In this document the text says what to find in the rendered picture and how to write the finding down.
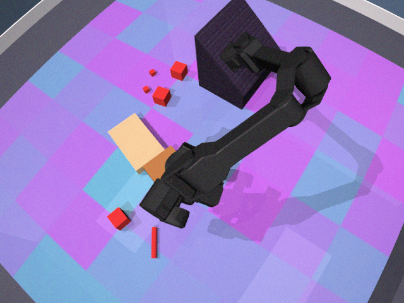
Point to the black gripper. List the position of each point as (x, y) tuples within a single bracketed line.
[(178, 216)]

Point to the tan board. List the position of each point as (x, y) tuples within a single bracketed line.
[(136, 142)]

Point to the orange square block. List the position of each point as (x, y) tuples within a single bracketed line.
[(156, 167)]

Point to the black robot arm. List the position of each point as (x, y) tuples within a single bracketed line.
[(207, 165)]

